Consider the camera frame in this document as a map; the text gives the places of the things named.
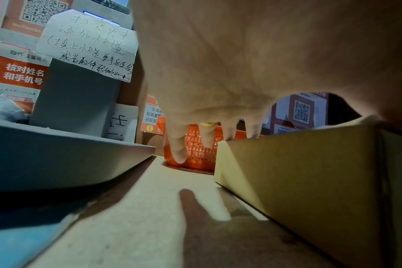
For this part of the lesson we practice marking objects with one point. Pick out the person's left hand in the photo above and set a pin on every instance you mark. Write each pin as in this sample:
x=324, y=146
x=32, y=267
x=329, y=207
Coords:
x=240, y=52

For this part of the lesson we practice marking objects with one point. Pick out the orange code sign board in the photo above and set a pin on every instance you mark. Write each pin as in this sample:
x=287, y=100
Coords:
x=300, y=112

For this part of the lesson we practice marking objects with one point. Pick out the orange warning sign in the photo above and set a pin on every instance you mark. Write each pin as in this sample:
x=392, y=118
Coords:
x=152, y=117

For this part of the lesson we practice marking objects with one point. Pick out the orange plastic basket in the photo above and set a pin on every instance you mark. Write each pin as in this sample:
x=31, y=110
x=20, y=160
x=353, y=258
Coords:
x=196, y=154

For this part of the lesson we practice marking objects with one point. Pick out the small handwritten paper sheet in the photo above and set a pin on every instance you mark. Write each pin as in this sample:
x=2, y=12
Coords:
x=123, y=123

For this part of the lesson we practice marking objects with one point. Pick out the gray scanner head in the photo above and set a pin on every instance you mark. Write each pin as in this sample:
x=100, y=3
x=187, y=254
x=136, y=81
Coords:
x=105, y=10

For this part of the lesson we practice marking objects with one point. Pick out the brown cardboard box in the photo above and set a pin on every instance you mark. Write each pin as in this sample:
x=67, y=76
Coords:
x=313, y=178

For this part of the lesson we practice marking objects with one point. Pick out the handwritten white paper note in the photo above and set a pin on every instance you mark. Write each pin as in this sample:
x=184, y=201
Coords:
x=88, y=44

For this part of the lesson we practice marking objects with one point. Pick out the white code sign orange border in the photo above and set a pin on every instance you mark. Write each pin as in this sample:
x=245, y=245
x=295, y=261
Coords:
x=28, y=15

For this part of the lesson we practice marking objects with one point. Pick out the orange and white notice poster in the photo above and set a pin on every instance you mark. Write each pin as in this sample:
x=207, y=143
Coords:
x=17, y=70

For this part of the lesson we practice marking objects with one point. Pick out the white plastic bag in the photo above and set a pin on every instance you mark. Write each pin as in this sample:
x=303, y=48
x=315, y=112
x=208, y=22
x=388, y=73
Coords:
x=4, y=107

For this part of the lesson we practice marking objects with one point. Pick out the blue flat sheet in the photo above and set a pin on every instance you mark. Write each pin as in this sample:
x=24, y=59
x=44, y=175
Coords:
x=22, y=240

